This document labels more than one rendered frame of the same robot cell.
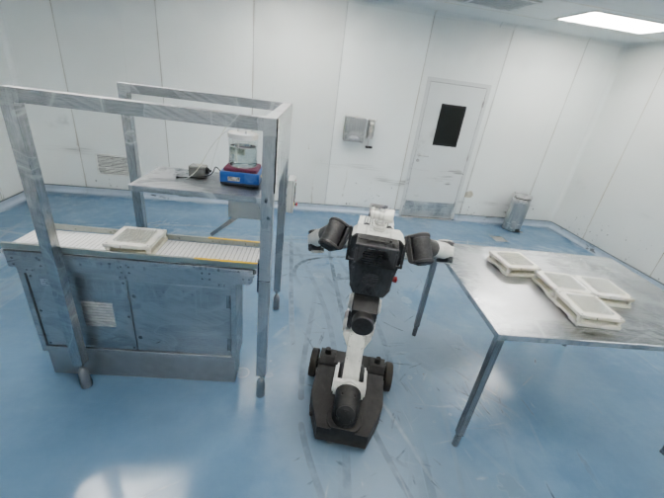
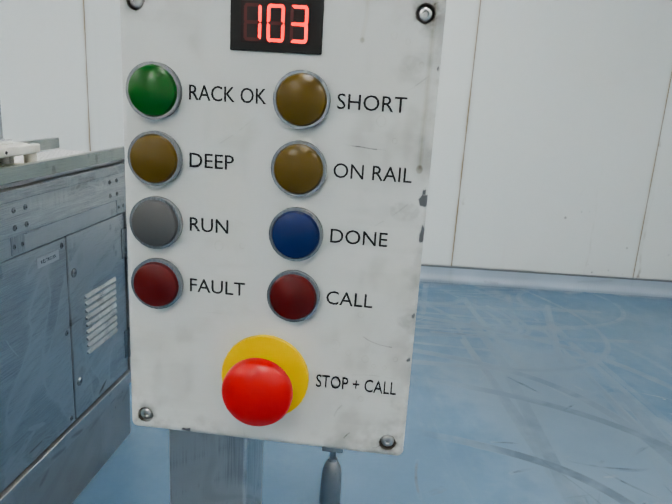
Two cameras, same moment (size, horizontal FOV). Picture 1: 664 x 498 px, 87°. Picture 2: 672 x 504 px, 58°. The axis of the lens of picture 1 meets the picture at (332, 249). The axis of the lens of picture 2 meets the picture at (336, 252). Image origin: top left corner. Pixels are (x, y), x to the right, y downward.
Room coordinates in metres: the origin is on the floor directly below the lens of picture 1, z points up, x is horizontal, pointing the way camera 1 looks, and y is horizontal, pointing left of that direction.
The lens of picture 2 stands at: (2.76, 0.04, 1.16)
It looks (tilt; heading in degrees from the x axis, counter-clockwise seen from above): 15 degrees down; 101
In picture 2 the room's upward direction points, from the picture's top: 3 degrees clockwise
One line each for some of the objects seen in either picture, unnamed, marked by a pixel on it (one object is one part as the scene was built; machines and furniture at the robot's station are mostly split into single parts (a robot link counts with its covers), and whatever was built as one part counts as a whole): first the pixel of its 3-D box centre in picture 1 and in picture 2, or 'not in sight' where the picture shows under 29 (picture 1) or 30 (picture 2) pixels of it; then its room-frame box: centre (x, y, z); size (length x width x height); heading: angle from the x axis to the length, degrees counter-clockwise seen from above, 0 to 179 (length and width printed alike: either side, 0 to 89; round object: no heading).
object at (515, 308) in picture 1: (567, 289); not in sight; (2.03, -1.57, 0.88); 1.50 x 1.10 x 0.04; 95
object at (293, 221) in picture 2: not in sight; (295, 235); (2.68, 0.35, 1.08); 0.03 x 0.01 x 0.03; 5
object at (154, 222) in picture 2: not in sight; (154, 223); (2.60, 0.34, 1.08); 0.03 x 0.01 x 0.03; 5
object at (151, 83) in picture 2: not in sight; (152, 90); (2.60, 0.34, 1.15); 0.03 x 0.01 x 0.03; 5
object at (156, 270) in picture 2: not in sight; (155, 284); (2.60, 0.34, 1.05); 0.03 x 0.01 x 0.03; 5
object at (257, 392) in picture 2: not in sight; (262, 381); (2.66, 0.35, 0.99); 0.04 x 0.04 x 0.04; 5
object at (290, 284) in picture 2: not in sight; (292, 297); (2.68, 0.35, 1.05); 0.03 x 0.01 x 0.03; 5
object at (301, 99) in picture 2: not in sight; (301, 99); (2.68, 0.35, 1.15); 0.03 x 0.01 x 0.03; 5
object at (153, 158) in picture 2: not in sight; (153, 158); (2.60, 0.34, 1.12); 0.03 x 0.01 x 0.03; 5
